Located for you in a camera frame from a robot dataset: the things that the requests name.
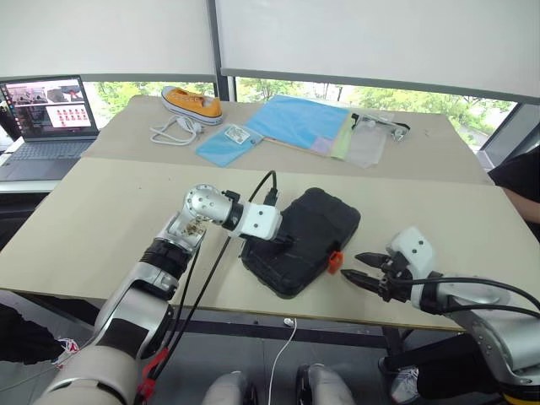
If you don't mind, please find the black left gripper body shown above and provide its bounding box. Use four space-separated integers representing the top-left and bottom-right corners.
269 229 297 256

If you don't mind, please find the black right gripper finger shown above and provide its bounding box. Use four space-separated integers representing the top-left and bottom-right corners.
354 251 392 268
340 268 387 295

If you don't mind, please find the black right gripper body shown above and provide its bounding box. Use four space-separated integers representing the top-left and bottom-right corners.
376 251 418 304

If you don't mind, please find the black plastic tool case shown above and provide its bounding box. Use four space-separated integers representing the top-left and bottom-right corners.
239 186 363 300

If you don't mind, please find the seated person in black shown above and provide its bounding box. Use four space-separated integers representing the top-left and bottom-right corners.
486 142 540 245

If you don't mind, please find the purple translucent pouch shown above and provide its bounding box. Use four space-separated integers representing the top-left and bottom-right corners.
309 135 335 156

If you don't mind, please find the white grey bystander sneaker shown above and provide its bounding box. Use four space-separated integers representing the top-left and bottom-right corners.
389 364 422 404

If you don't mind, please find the small blue labelled pouch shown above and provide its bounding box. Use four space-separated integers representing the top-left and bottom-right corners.
194 122 265 168

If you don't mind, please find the grey rounded robot foot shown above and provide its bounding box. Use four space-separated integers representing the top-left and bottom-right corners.
201 370 259 405
294 362 356 405

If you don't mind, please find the clear plastic bag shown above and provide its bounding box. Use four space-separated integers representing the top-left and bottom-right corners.
344 119 390 170

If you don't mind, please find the green translucent pouch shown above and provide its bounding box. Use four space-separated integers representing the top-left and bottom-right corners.
330 120 354 161

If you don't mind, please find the large blue zip pouch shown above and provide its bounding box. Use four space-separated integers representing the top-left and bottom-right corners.
244 94 352 155

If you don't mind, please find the clear packet with metal clip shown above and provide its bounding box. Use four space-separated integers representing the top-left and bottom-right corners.
351 111 412 143

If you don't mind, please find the yellow canvas sneaker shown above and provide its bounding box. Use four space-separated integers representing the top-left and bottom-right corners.
160 84 224 127

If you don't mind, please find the yellow tape strip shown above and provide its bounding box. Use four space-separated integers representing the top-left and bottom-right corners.
500 391 540 405

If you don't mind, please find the white roller blind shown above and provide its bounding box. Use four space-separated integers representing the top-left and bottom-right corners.
213 0 540 105
0 0 221 84

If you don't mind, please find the grey open laptop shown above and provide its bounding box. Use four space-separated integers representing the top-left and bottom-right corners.
0 74 101 183

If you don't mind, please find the bystander in black clothing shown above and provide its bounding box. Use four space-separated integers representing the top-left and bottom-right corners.
0 302 65 366

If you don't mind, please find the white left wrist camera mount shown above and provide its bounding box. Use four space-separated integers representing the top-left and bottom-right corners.
237 201 284 243

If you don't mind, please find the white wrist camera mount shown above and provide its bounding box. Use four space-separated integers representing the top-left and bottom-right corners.
385 225 436 289
237 201 284 243

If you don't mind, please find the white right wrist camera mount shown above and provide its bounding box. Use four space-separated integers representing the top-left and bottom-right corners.
385 225 436 289

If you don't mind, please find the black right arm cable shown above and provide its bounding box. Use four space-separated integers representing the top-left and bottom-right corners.
395 274 540 318

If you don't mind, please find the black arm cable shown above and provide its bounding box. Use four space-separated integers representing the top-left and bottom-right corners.
135 170 280 405
395 274 540 318

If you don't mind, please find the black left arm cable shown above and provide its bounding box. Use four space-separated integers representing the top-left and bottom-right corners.
135 170 280 405

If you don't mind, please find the thin white hanging cable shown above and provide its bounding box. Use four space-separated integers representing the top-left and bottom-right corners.
267 316 299 405

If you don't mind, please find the white coiled cable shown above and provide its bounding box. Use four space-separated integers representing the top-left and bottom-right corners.
149 113 206 147

